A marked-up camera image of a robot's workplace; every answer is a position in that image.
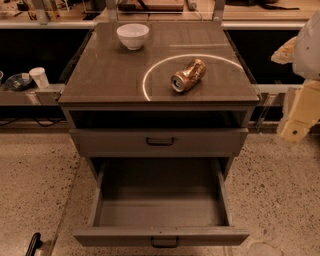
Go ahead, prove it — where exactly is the drawer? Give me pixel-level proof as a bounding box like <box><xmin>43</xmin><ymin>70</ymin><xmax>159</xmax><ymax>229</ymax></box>
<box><xmin>70</xmin><ymin>128</ymin><xmax>248</xmax><ymax>158</ymax></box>
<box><xmin>74</xmin><ymin>158</ymin><xmax>249</xmax><ymax>248</ymax></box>

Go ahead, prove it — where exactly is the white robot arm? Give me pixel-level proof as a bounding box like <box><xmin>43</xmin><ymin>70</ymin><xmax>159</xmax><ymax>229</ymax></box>
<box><xmin>271</xmin><ymin>10</ymin><xmax>320</xmax><ymax>142</ymax></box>

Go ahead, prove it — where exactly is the grey drawer cabinet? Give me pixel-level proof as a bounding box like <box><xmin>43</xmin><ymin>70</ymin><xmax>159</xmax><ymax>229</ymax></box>
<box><xmin>59</xmin><ymin>22</ymin><xmax>258</xmax><ymax>173</ymax></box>

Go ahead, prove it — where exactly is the crushed golden soda can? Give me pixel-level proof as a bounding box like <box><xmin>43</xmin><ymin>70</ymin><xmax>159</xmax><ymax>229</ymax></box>
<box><xmin>171</xmin><ymin>58</ymin><xmax>206</xmax><ymax>93</ymax></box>

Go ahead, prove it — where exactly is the white ceramic bowl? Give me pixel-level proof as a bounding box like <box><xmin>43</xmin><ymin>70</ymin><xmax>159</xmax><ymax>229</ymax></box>
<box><xmin>117</xmin><ymin>23</ymin><xmax>149</xmax><ymax>50</ymax></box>

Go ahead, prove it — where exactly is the white paper cup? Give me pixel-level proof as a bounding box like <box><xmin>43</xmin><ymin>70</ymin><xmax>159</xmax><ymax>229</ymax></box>
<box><xmin>29</xmin><ymin>67</ymin><xmax>49</xmax><ymax>88</ymax></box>

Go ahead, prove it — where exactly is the dark blue bowl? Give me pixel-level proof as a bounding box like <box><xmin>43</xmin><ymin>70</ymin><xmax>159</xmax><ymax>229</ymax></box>
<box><xmin>5</xmin><ymin>73</ymin><xmax>33</xmax><ymax>91</ymax></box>

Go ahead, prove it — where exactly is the black object on floor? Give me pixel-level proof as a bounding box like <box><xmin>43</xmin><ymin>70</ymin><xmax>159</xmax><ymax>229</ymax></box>
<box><xmin>25</xmin><ymin>232</ymin><xmax>42</xmax><ymax>256</ymax></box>

